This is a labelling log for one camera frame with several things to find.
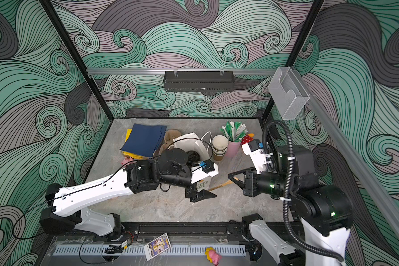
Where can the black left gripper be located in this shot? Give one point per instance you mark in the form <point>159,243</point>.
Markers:
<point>200,194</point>

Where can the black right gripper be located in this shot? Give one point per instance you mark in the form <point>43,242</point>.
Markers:
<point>254,182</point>

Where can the wooden stir stick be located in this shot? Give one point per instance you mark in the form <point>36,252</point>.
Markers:
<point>229,182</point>

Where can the white paper takeout bag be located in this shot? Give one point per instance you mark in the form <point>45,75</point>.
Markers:
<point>191,142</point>

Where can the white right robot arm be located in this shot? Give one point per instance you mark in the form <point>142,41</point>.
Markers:
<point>324,211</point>

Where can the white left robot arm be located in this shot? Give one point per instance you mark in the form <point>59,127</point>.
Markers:
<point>68,207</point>

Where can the pink straw holder cup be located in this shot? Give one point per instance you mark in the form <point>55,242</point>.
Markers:
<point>232,149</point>

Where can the stack of green paper cups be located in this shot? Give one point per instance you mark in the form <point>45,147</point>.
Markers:
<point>219,147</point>

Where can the red yellow plush toy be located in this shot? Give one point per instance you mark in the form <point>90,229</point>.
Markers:
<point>247,138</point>

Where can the wrapped straws bundle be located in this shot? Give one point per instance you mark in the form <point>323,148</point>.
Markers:
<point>234,131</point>

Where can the pink yellow toy figure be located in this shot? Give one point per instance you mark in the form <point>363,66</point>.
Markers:
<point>212,256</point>

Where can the colourful picture card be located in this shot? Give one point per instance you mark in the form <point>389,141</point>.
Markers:
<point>157,246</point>

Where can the brown cup sleeve pile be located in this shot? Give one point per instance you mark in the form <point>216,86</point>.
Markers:
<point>168,139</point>

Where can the navy blue napkin stack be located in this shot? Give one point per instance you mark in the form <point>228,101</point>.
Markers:
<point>144,140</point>

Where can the pink squishy toy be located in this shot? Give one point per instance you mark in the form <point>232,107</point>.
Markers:
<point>126,160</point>

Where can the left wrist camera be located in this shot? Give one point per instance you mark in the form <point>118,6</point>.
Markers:
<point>206,169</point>

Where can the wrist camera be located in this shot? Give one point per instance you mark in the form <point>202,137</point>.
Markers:
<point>262,161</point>
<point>206,169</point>

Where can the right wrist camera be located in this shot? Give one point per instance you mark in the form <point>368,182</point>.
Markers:
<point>262,161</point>

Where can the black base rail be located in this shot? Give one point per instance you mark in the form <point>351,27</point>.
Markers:
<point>232,231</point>

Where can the clear acrylic wall holder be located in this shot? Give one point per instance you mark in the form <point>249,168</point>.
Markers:
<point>289,92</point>

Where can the black wall shelf tray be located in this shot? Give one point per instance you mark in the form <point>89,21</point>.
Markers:
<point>199,81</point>

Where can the black corner frame post right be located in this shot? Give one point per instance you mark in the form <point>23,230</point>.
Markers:
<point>301,40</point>

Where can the black corner frame post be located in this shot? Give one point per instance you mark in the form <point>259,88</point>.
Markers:
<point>301,40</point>
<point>65,37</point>

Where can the aluminium wall rail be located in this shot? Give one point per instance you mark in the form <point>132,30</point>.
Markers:
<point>162,71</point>

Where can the black corner frame post left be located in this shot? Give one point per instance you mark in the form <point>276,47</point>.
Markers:
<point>65,37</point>

